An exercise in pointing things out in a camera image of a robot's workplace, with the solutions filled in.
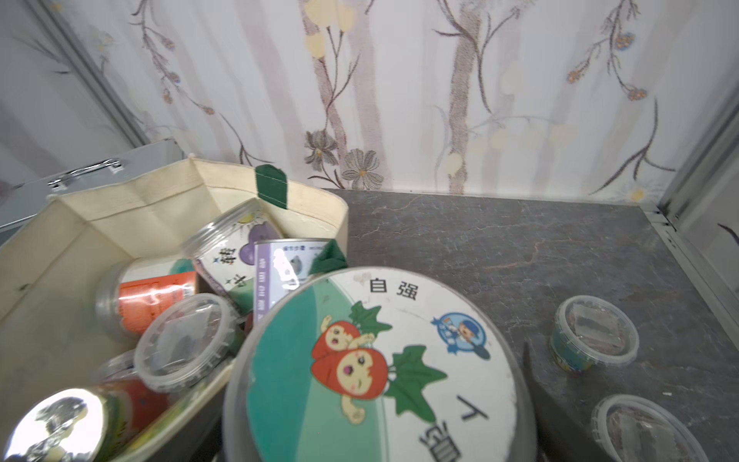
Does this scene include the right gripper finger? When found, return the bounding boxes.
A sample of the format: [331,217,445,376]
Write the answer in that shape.
[522,344,612,462]

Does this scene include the orange sunflower seed cup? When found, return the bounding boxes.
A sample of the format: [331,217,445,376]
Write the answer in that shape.
[591,394,708,462]

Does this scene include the clear lid green seed cup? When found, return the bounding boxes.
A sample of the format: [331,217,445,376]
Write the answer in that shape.
[550,296,640,373]

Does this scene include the large strawberry label jar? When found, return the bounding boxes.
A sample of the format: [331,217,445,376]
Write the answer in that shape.
[223,267,537,461]

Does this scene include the cream canvas tote bag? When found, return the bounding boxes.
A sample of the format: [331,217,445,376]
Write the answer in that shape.
[1,159,348,461]

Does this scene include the red label seed jar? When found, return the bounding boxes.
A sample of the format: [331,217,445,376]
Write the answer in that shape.
[94,255,198,340]

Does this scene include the purple label metal can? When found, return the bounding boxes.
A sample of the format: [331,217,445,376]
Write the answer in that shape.
[253,239,330,325]

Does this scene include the shiny metal lid can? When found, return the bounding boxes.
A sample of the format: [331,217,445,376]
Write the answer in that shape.
[2,388,121,461]

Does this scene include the silver first aid case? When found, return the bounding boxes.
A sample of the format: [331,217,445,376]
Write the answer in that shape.
[1,139,186,243]

